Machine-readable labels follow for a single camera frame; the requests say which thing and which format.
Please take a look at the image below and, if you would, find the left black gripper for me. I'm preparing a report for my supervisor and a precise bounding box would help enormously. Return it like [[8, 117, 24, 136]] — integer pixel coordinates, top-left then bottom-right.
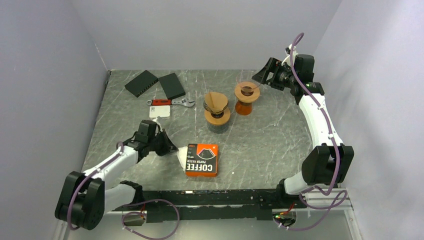
[[147, 128, 178, 156]]

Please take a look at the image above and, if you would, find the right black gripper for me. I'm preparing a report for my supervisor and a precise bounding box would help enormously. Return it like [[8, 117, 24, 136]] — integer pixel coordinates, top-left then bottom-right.
[[252, 57, 298, 91]]

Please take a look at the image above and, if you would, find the wooden dripper ring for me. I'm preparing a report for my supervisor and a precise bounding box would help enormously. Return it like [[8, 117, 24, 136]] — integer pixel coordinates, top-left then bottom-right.
[[204, 108, 232, 127], [234, 81, 261, 103]]

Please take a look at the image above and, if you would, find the orange coffee filter box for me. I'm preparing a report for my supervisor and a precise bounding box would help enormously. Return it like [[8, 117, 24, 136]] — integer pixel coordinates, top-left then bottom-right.
[[184, 143, 219, 178]]

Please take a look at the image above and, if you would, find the brown paper coffee filter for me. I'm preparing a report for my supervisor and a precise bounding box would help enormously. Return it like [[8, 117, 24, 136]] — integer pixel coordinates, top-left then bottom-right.
[[204, 91, 229, 109]]

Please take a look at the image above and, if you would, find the grey ribbed glass dripper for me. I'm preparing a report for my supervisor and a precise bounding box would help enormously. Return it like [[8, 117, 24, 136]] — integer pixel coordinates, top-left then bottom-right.
[[203, 101, 228, 119]]

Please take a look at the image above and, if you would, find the white paper coffee filter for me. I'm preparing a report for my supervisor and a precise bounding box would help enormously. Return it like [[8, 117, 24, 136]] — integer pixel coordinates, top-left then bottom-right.
[[176, 146, 188, 172]]

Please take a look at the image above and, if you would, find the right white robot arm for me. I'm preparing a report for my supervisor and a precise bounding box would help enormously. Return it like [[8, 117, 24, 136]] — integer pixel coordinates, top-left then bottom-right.
[[252, 54, 354, 208]]

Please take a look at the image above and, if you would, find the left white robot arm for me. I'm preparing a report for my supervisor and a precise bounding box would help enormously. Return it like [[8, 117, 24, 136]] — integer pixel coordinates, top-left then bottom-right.
[[54, 120, 178, 231]]

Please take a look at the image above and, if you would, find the white square adapter box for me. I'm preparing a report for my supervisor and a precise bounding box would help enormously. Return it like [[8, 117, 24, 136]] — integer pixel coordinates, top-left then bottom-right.
[[149, 105, 171, 119]]

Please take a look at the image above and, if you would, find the orange glass carafe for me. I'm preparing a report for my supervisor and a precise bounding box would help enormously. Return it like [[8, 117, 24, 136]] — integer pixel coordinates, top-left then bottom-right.
[[235, 100, 253, 116]]

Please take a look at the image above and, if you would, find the black flat box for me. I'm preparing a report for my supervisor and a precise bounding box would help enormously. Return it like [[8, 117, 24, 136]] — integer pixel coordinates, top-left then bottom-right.
[[158, 72, 186, 100]]

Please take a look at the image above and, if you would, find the red handled adjustable wrench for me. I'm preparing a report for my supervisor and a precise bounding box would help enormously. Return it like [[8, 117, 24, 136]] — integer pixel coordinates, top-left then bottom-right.
[[146, 98, 195, 108]]

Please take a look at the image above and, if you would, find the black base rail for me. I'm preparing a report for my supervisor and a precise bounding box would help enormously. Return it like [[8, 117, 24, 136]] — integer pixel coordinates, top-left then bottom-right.
[[114, 186, 306, 223]]

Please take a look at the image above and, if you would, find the black network switch box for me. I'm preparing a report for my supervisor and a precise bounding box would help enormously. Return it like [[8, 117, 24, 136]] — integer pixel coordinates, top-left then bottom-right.
[[124, 70, 159, 98]]

